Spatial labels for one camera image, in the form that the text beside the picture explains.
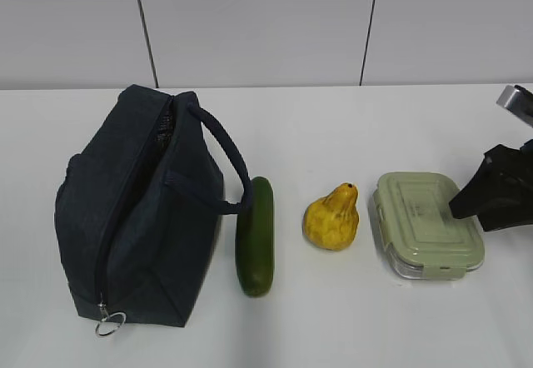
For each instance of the green lid glass lunchbox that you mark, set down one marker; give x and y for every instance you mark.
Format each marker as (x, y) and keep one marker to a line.
(419, 236)

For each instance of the dark navy lunch bag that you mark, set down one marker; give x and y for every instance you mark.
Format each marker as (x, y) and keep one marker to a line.
(137, 215)

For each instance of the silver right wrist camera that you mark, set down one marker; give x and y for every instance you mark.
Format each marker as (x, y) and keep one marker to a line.
(518, 101)

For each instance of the yellow pear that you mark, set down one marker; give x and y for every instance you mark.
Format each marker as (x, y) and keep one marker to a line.
(331, 221)

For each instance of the green cucumber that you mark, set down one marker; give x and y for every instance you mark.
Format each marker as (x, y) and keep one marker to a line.
(254, 241)

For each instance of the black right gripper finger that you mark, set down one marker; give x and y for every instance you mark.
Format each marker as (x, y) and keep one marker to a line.
(504, 172)
(497, 213)

